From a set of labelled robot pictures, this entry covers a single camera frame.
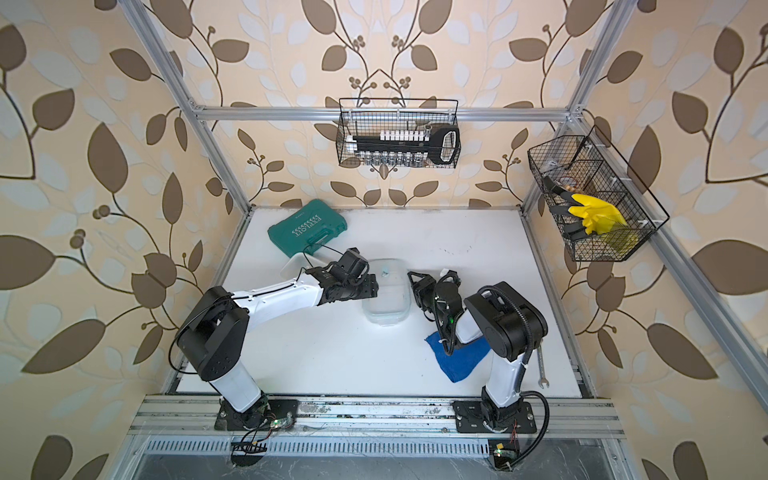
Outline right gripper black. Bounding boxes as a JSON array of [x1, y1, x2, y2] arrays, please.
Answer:
[[410, 270, 448, 327]]

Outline clear lunch box teal seal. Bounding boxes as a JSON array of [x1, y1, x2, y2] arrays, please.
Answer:
[[362, 258, 412, 326]]

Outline blue cleaning cloth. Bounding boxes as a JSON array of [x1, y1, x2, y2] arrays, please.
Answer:
[[425, 332, 490, 383]]

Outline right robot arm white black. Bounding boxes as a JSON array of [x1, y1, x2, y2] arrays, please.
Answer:
[[407, 270, 548, 431]]

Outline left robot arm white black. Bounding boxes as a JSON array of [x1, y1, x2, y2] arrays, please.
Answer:
[[174, 248, 379, 418]]

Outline small clear lunch box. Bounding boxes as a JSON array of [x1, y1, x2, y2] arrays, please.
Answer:
[[280, 253, 313, 280]]

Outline green plastic tool case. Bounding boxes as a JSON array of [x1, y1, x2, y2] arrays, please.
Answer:
[[267, 199, 348, 257]]

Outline black socket set holder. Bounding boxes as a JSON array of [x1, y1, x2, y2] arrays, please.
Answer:
[[345, 124, 461, 167]]

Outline silver combination wrench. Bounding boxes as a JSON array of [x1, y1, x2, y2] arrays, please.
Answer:
[[536, 343, 550, 389]]

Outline black pliers in basket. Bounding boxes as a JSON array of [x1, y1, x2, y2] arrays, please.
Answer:
[[543, 176, 588, 242]]

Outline yellow rubber glove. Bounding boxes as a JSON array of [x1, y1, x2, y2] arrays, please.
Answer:
[[568, 194, 628, 235]]

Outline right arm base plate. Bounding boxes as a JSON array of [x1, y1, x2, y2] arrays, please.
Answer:
[[451, 400, 538, 434]]

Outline back black wire basket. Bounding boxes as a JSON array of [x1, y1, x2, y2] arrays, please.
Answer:
[[336, 96, 461, 169]]

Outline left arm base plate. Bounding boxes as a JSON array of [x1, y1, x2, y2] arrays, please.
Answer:
[[214, 395, 299, 431]]

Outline side black wire basket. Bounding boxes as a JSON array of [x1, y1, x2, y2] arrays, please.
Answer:
[[527, 126, 670, 262]]

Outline aluminium front rail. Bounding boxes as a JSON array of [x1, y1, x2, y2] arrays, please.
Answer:
[[129, 395, 626, 440]]

